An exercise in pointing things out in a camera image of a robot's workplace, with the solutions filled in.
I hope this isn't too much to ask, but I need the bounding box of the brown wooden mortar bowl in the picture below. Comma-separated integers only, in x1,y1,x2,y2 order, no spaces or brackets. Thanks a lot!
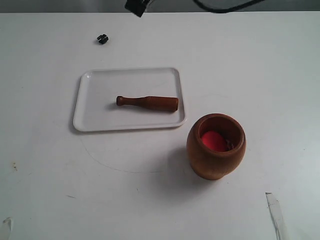
186,113,247,180

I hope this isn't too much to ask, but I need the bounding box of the red ball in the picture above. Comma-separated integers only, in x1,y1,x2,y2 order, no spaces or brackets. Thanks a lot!
201,130,228,152

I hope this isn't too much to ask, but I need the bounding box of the white rectangular plastic tray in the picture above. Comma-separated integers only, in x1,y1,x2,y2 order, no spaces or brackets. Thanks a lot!
72,67,187,133

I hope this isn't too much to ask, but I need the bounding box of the brown wooden pestle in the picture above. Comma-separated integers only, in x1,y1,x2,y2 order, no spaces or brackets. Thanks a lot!
116,96,179,113

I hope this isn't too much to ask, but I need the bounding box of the black cable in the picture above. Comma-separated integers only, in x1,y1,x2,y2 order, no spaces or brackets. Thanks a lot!
193,0,266,14

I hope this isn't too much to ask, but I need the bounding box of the small black plastic clip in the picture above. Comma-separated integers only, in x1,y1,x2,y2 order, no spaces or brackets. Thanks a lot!
96,34,109,45

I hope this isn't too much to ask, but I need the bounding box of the clear tape strip right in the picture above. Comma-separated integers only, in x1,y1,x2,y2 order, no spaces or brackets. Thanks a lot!
265,192,289,240

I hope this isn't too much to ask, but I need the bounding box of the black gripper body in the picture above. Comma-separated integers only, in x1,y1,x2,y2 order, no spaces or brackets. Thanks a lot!
124,0,150,17

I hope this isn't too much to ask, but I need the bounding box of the clear tape piece left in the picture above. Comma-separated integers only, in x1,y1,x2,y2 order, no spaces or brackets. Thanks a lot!
0,217,13,240

